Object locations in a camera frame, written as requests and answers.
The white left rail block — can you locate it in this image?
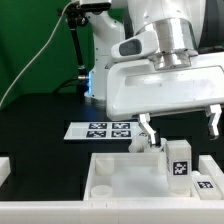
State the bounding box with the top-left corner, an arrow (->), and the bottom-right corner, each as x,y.
0,157 -> 11,186

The white cable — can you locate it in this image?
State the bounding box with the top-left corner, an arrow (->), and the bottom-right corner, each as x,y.
0,0 -> 81,108

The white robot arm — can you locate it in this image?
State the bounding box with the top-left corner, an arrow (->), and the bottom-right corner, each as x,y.
80,0 -> 224,145

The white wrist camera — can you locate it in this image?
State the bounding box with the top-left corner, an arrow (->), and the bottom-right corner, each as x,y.
111,30 -> 159,62

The white rail block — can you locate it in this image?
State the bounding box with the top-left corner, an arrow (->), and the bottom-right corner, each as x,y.
198,155 -> 224,199
0,157 -> 11,186

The white square tabletop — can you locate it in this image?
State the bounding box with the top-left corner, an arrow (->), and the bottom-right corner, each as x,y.
84,153 -> 199,200

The white right rail block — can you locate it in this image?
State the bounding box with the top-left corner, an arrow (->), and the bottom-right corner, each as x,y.
198,155 -> 224,199

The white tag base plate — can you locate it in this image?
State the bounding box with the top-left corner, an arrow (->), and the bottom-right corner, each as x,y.
64,122 -> 142,141

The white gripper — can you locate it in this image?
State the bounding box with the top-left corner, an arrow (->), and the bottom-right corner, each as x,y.
106,53 -> 224,145

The white front rail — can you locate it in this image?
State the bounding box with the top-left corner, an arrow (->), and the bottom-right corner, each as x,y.
0,199 -> 224,224

